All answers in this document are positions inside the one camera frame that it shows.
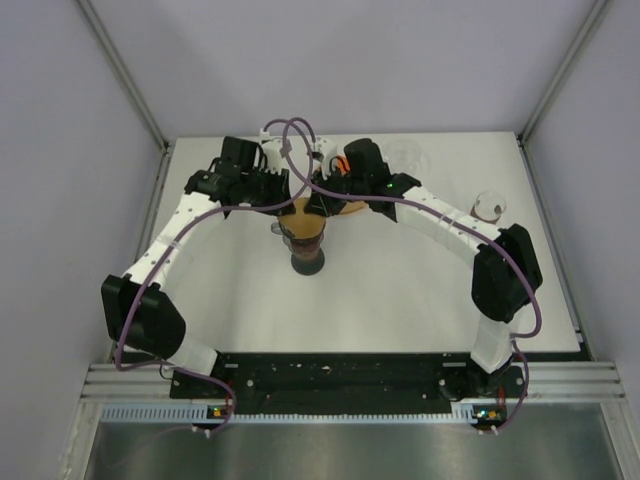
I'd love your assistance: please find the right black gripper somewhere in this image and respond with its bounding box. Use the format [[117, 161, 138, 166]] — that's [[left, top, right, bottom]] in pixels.
[[304, 165, 369, 219]]

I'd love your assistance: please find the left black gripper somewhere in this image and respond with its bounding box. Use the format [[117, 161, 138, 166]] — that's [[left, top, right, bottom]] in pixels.
[[240, 164, 295, 217]]

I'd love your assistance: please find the brown paper coffee filter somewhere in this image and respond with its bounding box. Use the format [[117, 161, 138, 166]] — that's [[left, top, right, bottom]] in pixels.
[[278, 197, 326, 238]]

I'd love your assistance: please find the clear glass cup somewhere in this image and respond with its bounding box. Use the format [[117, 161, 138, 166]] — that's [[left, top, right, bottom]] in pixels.
[[384, 138, 431, 176]]

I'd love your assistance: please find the clear plastic coffee dripper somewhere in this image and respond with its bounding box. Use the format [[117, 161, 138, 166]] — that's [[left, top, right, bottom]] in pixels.
[[271, 221, 324, 252]]

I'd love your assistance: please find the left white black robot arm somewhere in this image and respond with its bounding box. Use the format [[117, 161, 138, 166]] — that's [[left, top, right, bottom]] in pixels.
[[101, 136, 292, 397]]

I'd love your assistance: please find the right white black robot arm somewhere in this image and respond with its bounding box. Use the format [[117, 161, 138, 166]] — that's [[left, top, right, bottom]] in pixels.
[[305, 138, 543, 396]]

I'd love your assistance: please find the brown paper filter stack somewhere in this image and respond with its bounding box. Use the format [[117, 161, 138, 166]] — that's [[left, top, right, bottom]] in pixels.
[[335, 201, 368, 216]]

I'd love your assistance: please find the glass carafe with red rim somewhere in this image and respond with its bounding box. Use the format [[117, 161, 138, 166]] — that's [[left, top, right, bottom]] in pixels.
[[290, 241, 325, 276]]

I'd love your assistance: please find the clear glass with brown band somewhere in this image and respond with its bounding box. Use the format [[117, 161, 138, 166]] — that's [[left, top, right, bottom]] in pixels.
[[470, 189, 507, 224]]

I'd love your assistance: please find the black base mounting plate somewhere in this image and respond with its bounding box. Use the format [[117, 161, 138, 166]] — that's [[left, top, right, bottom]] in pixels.
[[170, 353, 524, 415]]

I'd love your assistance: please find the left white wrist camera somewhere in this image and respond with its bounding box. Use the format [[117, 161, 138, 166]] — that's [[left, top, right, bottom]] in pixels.
[[258, 130, 288, 174]]

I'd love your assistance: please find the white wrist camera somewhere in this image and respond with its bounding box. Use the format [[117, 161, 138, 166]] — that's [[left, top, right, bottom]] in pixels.
[[311, 137, 338, 179], [258, 130, 288, 174]]

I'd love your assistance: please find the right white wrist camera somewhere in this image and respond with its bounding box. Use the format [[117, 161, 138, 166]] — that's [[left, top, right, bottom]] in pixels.
[[311, 137, 338, 179]]

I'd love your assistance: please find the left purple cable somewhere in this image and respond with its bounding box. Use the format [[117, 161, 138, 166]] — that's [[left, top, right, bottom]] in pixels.
[[113, 117, 317, 441]]

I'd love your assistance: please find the purple cable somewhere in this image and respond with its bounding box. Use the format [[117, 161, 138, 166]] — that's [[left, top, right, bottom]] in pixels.
[[282, 117, 545, 435], [113, 117, 317, 441]]

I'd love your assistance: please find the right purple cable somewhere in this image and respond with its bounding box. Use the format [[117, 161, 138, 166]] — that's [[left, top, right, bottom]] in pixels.
[[282, 117, 545, 435]]

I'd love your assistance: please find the aluminium frame rail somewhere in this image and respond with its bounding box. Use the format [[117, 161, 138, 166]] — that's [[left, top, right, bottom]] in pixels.
[[80, 362, 627, 403]]

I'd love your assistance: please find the grey slotted cable duct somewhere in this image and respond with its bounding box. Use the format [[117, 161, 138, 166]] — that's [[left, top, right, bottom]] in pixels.
[[99, 404, 211, 422]]

